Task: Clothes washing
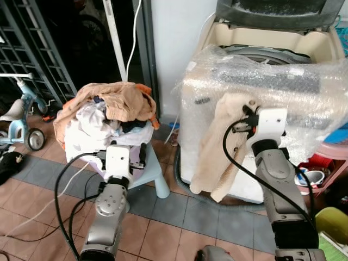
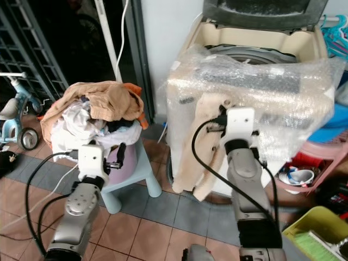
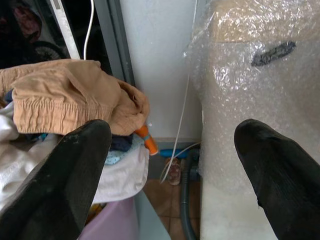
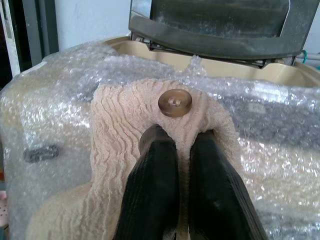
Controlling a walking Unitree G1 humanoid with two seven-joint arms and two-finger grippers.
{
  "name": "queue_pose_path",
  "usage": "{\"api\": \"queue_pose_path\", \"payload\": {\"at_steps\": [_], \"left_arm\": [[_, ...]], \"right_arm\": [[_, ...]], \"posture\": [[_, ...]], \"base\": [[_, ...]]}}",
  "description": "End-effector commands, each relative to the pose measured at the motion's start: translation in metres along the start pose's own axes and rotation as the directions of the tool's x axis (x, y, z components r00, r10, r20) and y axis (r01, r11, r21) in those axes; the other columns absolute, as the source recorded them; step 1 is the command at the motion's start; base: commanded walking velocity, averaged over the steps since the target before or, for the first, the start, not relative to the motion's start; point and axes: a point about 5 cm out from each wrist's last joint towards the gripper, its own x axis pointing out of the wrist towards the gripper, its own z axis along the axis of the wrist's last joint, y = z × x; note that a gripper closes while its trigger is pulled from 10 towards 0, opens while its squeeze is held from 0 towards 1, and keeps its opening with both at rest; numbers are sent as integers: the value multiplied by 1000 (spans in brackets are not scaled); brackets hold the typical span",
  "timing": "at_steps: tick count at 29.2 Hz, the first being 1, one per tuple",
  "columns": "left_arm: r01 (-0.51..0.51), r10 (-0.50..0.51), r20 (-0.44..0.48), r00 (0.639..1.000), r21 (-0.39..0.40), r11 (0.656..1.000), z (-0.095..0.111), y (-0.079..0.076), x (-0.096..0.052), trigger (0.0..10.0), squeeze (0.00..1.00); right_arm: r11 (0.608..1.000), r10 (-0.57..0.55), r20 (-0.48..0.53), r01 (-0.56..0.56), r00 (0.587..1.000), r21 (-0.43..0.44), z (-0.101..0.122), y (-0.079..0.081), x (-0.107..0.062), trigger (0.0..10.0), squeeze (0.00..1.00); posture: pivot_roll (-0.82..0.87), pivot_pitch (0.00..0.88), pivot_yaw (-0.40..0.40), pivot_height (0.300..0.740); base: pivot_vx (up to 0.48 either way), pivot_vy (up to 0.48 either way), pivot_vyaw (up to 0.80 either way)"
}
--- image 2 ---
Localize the cream top-load washing machine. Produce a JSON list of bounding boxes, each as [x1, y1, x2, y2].
[[166, 0, 347, 200]]

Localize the light blue child tricycle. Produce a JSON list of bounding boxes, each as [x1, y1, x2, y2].
[[0, 73, 40, 152]]

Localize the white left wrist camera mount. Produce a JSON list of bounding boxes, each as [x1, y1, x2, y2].
[[77, 144, 107, 183]]

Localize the dark metal grille gate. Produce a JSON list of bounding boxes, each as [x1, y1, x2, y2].
[[0, 0, 70, 105]]

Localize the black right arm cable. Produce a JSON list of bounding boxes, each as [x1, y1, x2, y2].
[[191, 116, 279, 225]]

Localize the pale lavender laundry basket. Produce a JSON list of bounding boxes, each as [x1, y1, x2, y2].
[[51, 117, 140, 189]]

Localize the light blue plastic stool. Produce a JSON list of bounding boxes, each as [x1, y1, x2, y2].
[[100, 140, 163, 215]]

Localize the dark grey washer lid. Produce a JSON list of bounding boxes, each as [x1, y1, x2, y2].
[[202, 0, 331, 32]]

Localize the white pole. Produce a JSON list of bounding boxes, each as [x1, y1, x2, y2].
[[95, 0, 123, 83]]

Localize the pink plastic basket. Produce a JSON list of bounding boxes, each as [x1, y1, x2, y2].
[[276, 138, 348, 195]]

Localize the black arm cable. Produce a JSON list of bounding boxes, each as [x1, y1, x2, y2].
[[24, 152, 82, 257], [191, 116, 279, 225]]

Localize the white crumpled garment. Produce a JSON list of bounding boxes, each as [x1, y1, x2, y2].
[[63, 102, 114, 143]]

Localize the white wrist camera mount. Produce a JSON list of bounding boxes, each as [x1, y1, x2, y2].
[[225, 107, 257, 144], [77, 144, 107, 183]]

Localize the beige cloth garment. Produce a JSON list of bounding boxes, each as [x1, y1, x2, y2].
[[171, 92, 230, 202]]

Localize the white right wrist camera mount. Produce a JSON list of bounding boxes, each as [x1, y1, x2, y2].
[[225, 107, 257, 144]]

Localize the blue plastic basin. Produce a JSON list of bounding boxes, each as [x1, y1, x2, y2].
[[320, 117, 348, 145]]

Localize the dark door frame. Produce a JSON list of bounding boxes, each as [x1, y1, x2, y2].
[[123, 0, 157, 125]]

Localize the black cloth on floor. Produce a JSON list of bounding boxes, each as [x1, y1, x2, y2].
[[0, 151, 18, 178]]

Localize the clear bubble wrap sheet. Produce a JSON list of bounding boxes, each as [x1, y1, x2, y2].
[[166, 45, 347, 165]]

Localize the white round cup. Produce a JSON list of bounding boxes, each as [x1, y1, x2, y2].
[[278, 168, 315, 188]]

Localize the yellow-green plastic bin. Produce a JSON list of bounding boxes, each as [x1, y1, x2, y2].
[[282, 205, 348, 261]]

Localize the teal clothes hangers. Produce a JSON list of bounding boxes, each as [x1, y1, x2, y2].
[[320, 13, 348, 61]]

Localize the white floor cable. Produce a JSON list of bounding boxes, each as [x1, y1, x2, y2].
[[0, 162, 80, 235]]

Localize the orange cloth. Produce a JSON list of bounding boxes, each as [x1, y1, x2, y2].
[[123, 82, 150, 130]]

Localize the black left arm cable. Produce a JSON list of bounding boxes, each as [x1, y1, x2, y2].
[[24, 152, 82, 257]]

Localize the white hanging cable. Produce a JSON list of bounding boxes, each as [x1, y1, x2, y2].
[[116, 0, 132, 82]]

